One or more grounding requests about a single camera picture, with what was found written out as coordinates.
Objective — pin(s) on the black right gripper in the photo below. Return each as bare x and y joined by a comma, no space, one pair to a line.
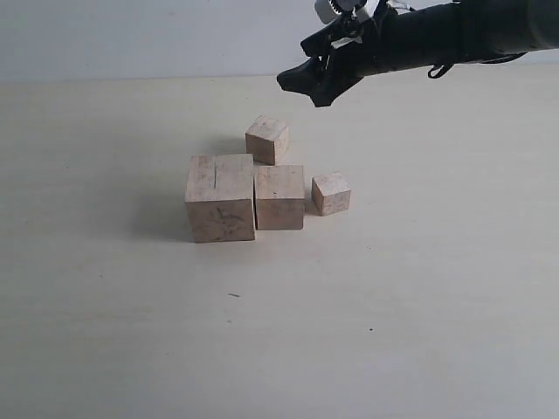
349,51

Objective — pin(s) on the third largest wooden cube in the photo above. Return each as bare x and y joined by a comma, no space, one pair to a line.
267,140

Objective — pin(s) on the smallest wooden cube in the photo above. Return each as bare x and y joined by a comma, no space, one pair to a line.
330,193

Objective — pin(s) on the second largest wooden cube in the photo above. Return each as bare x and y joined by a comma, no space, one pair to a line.
279,193

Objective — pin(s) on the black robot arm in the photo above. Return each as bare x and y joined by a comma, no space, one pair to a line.
480,32

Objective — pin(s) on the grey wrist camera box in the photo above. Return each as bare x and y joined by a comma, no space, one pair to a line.
330,10

